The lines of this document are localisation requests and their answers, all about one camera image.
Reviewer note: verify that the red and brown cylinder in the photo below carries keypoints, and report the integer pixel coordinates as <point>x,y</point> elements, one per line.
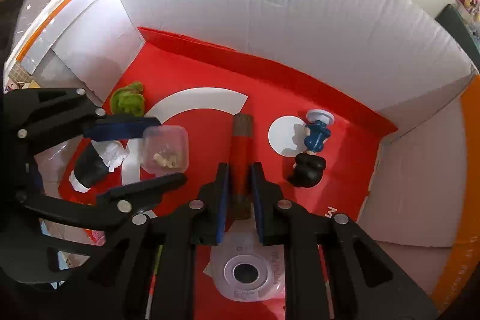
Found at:
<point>240,155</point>

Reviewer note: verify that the clear plastic container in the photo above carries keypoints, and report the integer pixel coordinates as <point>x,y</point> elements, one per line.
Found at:
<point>167,151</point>

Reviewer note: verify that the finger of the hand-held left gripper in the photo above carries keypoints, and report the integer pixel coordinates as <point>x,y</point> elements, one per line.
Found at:
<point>123,127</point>
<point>150,187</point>

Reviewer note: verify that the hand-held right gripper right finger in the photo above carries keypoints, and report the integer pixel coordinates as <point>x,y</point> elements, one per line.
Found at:
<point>257,200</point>

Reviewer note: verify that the green yarn ball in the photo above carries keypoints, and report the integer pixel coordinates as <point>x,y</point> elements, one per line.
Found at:
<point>129,102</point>

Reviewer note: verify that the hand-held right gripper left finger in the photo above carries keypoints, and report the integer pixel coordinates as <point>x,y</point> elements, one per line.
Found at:
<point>223,200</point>

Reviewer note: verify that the black and white tube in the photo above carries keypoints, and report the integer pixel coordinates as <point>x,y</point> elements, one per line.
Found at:
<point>92,166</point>

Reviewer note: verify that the orange cardboard box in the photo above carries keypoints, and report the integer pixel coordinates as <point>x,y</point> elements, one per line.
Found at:
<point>300,24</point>

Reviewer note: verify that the blue figurine with black hair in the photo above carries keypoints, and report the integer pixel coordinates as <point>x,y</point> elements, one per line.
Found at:
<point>315,138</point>

